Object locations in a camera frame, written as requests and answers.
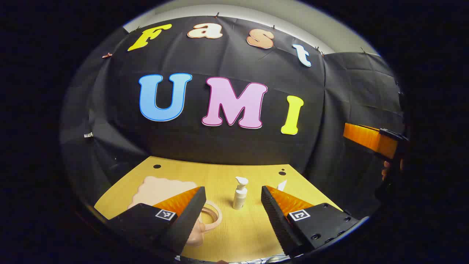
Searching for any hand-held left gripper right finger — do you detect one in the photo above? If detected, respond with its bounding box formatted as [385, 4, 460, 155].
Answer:
[261, 185, 360, 258]

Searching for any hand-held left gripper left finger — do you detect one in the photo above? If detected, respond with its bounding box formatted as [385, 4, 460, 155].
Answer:
[106, 186, 207, 256]

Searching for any white pump bottle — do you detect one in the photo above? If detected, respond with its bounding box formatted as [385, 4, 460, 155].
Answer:
[233, 176, 249, 210]

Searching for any pink suitcase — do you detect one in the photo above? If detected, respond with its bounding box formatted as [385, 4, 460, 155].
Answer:
[127, 176, 223, 247]

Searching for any black backdrop cloth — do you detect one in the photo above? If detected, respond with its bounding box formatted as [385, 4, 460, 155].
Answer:
[60, 16, 407, 220]

